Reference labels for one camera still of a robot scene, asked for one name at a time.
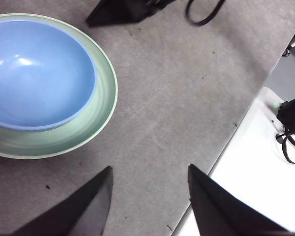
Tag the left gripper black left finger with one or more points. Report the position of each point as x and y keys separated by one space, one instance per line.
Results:
x=83 y=211

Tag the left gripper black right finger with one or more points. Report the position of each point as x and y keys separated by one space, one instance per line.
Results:
x=216 y=214

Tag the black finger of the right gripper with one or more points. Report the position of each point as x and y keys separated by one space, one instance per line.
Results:
x=118 y=12

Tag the green shallow plate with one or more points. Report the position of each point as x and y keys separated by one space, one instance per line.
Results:
x=103 y=98

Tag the blue ribbed bowl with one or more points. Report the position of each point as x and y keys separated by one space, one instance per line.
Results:
x=39 y=78

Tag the black device with green light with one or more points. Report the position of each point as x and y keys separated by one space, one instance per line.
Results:
x=292 y=113

